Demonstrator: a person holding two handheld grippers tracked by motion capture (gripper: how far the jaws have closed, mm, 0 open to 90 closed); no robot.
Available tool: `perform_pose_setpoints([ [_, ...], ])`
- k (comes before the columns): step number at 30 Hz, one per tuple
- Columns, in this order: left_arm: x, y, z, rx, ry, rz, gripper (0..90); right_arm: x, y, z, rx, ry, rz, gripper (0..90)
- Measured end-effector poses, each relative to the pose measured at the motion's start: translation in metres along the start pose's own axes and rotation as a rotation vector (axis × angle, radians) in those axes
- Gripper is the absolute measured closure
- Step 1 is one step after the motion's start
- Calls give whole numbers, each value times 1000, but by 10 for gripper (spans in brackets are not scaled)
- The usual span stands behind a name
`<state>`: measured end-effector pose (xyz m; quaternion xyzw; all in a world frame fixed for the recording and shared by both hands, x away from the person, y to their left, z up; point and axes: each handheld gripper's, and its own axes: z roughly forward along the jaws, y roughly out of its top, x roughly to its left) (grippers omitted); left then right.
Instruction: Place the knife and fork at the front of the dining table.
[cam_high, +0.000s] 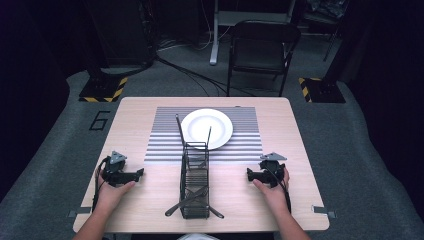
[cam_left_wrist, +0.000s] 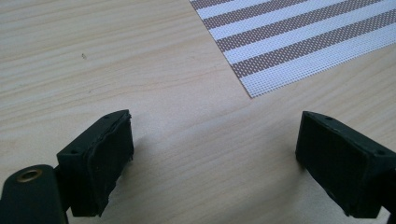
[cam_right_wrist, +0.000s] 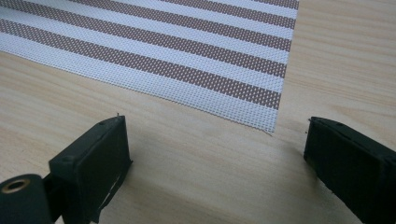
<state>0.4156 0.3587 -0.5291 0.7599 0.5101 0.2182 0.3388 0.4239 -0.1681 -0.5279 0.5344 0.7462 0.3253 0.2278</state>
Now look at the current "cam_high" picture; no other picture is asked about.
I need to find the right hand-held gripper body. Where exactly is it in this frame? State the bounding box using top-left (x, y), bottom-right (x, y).
top-left (258, 152), bottom-right (288, 188)

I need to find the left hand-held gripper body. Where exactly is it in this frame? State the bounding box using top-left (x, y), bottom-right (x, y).
top-left (101, 150), bottom-right (135, 187)

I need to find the black stand base hazard tape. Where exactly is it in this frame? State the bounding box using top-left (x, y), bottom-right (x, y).
top-left (78, 76), bottom-right (129, 103)
top-left (298, 76), bottom-right (347, 104)

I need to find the grey striped placemat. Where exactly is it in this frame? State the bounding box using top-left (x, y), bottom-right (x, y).
top-left (143, 106), bottom-right (264, 163)

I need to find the person's left hand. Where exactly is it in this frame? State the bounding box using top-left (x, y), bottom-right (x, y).
top-left (95, 165), bottom-right (137, 212)

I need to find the left hand-held gripper cable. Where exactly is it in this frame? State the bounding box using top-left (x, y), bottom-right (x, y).
top-left (91, 156), bottom-right (112, 213)

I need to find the hand-held gripper cable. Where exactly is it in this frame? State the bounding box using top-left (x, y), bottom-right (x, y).
top-left (265, 165), bottom-right (292, 214)
top-left (91, 156), bottom-right (112, 213)

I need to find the person's right hand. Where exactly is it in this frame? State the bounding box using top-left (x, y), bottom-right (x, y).
top-left (252, 166), bottom-right (291, 212)

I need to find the white desk frame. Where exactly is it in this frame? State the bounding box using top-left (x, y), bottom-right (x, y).
top-left (209, 0), bottom-right (298, 66)

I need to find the person's white clothing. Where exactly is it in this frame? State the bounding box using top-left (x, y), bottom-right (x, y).
top-left (177, 233), bottom-right (220, 240)

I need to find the black wire cutlery rack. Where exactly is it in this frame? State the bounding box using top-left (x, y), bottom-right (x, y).
top-left (178, 141), bottom-right (211, 220)

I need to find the black cabinet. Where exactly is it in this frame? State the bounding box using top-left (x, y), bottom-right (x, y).
top-left (82, 0), bottom-right (158, 68)

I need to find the white round plate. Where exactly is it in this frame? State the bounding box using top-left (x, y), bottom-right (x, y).
top-left (180, 108), bottom-right (234, 151)

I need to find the grey metal table bracket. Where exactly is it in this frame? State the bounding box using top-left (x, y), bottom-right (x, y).
top-left (67, 206), bottom-right (92, 219)
top-left (311, 205), bottom-right (337, 220)

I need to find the black floor cable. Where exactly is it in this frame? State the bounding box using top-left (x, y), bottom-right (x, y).
top-left (155, 55), bottom-right (258, 98)

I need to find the right hand-held gripper cable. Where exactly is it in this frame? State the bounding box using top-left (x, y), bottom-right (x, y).
top-left (265, 165), bottom-right (292, 214)

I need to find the black folding chair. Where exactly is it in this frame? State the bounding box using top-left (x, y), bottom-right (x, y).
top-left (226, 19), bottom-right (302, 98)

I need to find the dark cutlery piece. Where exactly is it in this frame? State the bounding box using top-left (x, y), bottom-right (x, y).
top-left (185, 195), bottom-right (225, 220)
top-left (164, 186), bottom-right (210, 217)

